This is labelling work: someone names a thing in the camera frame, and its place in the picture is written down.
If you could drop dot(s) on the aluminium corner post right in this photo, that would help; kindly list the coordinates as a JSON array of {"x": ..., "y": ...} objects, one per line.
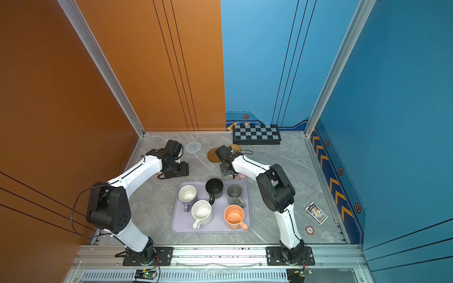
[{"x": 355, "y": 28}]

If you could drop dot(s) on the woven rattan round coaster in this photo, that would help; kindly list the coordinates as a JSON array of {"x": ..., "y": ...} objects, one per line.
[{"x": 234, "y": 148}]

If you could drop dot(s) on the white mug purple handle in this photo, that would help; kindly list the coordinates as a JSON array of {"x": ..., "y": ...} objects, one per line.
[{"x": 188, "y": 196}]

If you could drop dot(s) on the small red round token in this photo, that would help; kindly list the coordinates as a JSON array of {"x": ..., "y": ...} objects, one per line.
[{"x": 310, "y": 230}]

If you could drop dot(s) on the left green circuit board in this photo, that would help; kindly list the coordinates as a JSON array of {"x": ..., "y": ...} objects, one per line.
[{"x": 145, "y": 276}]

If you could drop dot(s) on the brown wooden round coaster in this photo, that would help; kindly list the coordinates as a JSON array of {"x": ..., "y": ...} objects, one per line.
[{"x": 212, "y": 156}]

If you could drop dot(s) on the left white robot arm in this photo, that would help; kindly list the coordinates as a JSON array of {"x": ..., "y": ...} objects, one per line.
[{"x": 108, "y": 205}]

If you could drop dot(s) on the black mug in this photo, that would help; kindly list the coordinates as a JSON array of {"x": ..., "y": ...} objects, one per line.
[{"x": 214, "y": 187}]

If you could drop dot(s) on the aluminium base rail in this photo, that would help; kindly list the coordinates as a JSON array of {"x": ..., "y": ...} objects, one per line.
[{"x": 235, "y": 263}]

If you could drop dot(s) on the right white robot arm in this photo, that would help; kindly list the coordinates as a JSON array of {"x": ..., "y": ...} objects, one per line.
[{"x": 277, "y": 193}]

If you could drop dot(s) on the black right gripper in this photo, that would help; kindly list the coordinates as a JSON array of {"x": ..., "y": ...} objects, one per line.
[{"x": 223, "y": 170}]

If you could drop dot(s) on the orange mug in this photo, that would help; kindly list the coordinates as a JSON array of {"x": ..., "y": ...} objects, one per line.
[{"x": 234, "y": 216}]

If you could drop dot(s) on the right green circuit board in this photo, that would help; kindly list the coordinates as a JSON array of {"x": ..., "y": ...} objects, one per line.
[{"x": 298, "y": 275}]

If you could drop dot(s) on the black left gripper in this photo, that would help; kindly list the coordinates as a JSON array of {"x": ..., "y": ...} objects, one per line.
[{"x": 185, "y": 170}]

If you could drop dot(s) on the aluminium corner post left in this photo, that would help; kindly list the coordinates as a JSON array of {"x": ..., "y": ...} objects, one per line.
[{"x": 81, "y": 27}]

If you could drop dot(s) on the black checkered chess board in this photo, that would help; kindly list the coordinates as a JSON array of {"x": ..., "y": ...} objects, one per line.
[{"x": 256, "y": 135}]

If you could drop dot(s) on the aluminium corner post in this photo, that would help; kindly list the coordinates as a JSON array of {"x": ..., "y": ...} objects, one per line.
[
  {"x": 355, "y": 28},
  {"x": 81, "y": 27}
]

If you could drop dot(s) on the clear glass round coaster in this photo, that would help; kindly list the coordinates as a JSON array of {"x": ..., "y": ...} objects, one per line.
[{"x": 193, "y": 147}]

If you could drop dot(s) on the grey mug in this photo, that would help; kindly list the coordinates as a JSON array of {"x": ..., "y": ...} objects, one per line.
[{"x": 235, "y": 195}]

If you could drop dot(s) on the card deck box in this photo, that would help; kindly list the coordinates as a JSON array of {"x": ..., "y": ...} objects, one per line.
[{"x": 316, "y": 213}]

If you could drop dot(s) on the white cream mug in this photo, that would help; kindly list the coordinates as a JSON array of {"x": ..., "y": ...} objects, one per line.
[{"x": 202, "y": 214}]

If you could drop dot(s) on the green circuit board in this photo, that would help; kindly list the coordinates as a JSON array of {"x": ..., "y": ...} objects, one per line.
[
  {"x": 298, "y": 275},
  {"x": 145, "y": 276}
]

